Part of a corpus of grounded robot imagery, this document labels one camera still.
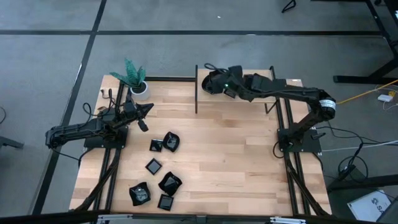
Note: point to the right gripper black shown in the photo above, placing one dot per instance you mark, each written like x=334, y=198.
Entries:
x=231, y=79

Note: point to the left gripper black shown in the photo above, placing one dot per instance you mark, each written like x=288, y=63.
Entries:
x=131, y=111

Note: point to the black leaf-shaped mini plate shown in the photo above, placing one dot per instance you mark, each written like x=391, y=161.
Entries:
x=171, y=142
x=203, y=85

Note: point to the black small square mini plate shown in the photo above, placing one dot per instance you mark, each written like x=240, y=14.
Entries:
x=155, y=145
x=165, y=202
x=153, y=166

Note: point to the wooden shelf black metal frame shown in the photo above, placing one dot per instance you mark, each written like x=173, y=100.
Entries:
x=248, y=99

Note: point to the black wavy square mini plate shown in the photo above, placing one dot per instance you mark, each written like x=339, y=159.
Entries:
x=170, y=183
x=140, y=194

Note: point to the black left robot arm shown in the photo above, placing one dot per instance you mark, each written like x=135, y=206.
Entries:
x=77, y=130

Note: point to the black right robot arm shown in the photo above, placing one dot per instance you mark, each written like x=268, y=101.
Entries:
x=295, y=91

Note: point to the white plant pot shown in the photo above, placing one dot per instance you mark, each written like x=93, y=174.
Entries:
x=143, y=95

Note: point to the artificial green snake plant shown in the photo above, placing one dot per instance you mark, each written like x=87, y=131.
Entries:
x=132, y=73

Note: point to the black bent metal rod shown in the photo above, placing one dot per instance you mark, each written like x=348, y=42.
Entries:
x=284, y=8

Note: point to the grey desk foot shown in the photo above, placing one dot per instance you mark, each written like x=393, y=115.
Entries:
x=9, y=142

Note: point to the black power brick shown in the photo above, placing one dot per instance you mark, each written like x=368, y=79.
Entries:
x=347, y=171

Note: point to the white power adapter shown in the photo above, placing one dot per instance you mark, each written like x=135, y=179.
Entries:
x=385, y=98

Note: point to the black floor beam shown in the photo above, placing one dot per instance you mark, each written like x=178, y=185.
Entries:
x=373, y=180

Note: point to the white printed box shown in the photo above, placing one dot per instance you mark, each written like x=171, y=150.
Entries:
x=368, y=207

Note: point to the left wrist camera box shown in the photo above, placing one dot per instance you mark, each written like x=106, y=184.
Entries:
x=143, y=125

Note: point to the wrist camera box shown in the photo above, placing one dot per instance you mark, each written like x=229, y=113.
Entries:
x=230, y=93
x=143, y=125

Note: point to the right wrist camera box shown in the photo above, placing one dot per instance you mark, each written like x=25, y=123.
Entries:
x=230, y=93

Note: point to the black aluminium frame rail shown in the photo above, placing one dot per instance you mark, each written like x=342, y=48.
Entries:
x=171, y=78
x=290, y=186
x=106, y=155
x=111, y=186
x=302, y=186

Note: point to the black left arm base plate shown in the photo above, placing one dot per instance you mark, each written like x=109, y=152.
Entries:
x=93, y=143

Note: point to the silver metal bracket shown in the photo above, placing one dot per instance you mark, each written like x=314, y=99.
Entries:
x=112, y=217
x=286, y=220

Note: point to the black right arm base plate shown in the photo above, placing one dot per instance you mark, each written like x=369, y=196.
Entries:
x=311, y=146

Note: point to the black rig frame beam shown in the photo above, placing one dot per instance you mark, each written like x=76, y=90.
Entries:
x=62, y=217

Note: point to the black desk leg frame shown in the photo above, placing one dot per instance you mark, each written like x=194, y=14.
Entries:
x=357, y=79

